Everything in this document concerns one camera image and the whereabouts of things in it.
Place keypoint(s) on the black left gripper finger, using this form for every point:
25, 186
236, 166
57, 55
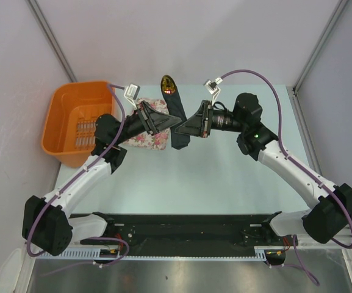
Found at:
163, 123
149, 113

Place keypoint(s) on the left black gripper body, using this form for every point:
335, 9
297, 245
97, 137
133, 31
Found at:
145, 115

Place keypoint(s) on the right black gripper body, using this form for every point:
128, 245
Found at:
207, 124

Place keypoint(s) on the iridescent gold spoon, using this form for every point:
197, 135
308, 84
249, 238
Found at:
168, 85

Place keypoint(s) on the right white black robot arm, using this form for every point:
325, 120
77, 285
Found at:
329, 205

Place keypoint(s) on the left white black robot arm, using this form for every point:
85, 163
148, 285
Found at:
47, 224

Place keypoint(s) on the floral patterned tray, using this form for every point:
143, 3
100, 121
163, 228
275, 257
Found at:
158, 141

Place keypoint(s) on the orange plastic basket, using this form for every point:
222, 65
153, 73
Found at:
68, 133

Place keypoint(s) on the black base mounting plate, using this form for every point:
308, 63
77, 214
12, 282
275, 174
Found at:
201, 236

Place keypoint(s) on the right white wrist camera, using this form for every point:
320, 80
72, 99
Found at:
213, 88

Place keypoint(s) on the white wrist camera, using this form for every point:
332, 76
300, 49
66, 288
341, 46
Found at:
213, 88
131, 93

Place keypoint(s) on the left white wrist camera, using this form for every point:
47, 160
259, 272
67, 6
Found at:
131, 93

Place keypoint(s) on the white slotted cable duct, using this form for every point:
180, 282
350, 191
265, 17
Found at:
81, 253

